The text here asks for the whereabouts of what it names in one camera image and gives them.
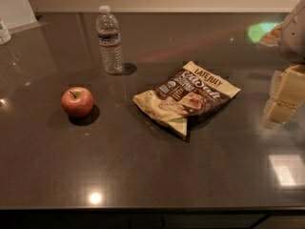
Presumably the brown Late July chip bag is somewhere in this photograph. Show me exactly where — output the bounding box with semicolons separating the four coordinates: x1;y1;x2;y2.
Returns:
133;61;240;139

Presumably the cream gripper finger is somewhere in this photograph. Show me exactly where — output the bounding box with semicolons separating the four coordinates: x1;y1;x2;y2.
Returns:
262;71;295;129
277;64;305;107

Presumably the white slanted board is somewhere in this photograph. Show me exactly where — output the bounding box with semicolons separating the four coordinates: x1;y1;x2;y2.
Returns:
0;0;39;33

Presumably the white container at left edge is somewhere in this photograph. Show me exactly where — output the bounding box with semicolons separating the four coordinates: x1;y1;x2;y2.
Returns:
0;17;11;45

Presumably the clear plastic water bottle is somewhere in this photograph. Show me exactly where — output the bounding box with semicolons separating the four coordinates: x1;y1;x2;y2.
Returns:
96;5;124;75

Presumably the red apple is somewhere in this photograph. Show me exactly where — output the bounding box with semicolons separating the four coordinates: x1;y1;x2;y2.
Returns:
61;87;94;118

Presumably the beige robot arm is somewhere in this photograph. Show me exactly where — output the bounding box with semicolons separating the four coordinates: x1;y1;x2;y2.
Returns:
259;0;305;129

